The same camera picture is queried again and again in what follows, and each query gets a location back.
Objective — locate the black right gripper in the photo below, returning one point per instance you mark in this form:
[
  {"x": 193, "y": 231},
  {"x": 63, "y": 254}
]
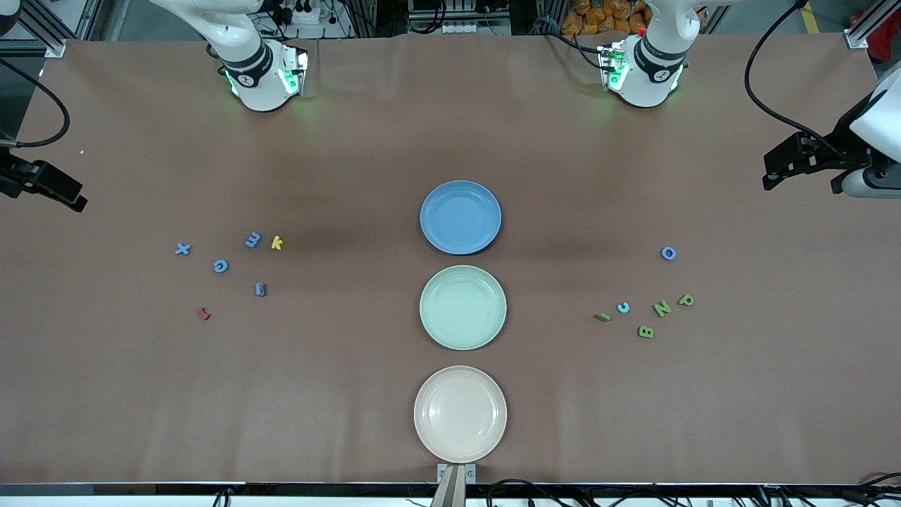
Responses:
[{"x": 10, "y": 176}]

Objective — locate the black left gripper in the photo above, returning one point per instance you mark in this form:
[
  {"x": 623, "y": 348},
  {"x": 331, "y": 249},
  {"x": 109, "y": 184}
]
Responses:
[{"x": 839, "y": 149}]

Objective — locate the blue letter X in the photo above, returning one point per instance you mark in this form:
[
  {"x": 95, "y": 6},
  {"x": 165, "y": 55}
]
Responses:
[{"x": 183, "y": 248}]

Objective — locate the blue letter G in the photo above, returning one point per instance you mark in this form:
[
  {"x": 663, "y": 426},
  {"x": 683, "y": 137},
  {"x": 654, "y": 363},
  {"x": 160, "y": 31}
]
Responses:
[{"x": 215, "y": 266}]

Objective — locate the green letter N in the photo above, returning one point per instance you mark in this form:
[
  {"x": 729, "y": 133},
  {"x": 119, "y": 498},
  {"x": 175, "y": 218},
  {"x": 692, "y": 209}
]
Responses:
[{"x": 662, "y": 308}]

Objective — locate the blue letter E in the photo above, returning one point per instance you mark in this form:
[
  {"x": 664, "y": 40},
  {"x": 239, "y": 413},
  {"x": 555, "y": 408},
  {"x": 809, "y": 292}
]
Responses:
[{"x": 252, "y": 241}]

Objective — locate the green letter B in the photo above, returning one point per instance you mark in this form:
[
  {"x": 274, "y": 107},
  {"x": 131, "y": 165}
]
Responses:
[{"x": 645, "y": 332}]

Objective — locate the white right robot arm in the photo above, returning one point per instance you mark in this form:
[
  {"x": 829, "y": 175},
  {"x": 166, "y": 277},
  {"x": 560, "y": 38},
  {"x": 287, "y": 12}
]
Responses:
[{"x": 257, "y": 77}]

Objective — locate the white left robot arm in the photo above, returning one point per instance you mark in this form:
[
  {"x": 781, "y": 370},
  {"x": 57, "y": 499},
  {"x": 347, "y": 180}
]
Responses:
[{"x": 651, "y": 74}]

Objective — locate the blue letter O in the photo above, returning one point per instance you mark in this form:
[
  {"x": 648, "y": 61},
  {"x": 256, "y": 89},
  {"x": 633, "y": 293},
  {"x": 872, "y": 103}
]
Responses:
[{"x": 662, "y": 253}]

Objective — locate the red plastic object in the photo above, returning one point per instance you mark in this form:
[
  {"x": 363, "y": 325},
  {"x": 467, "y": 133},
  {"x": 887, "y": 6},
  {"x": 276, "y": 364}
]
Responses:
[{"x": 887, "y": 46}]

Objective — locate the orange fruit pile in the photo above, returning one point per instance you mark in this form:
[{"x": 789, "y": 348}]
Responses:
[{"x": 598, "y": 17}]

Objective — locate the brown table cover sheet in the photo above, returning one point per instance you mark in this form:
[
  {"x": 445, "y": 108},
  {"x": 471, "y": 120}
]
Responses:
[{"x": 352, "y": 141}]

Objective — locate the white power strip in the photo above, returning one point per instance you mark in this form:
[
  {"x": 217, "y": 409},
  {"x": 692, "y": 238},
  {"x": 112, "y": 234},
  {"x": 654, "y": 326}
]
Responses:
[
  {"x": 475, "y": 28},
  {"x": 304, "y": 13}
]

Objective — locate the blue plate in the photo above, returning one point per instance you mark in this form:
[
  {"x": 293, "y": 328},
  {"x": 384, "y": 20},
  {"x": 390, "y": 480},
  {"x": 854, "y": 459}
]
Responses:
[{"x": 461, "y": 217}]

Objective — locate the light green plate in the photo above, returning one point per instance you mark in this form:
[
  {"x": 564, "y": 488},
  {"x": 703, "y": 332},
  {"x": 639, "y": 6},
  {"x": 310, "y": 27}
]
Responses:
[{"x": 462, "y": 308}]

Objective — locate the beige plate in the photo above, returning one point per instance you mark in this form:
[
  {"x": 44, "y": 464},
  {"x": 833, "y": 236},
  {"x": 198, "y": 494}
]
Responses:
[{"x": 460, "y": 414}]

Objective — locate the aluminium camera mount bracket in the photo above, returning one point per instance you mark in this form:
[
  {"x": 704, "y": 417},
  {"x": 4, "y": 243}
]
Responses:
[{"x": 456, "y": 486}]

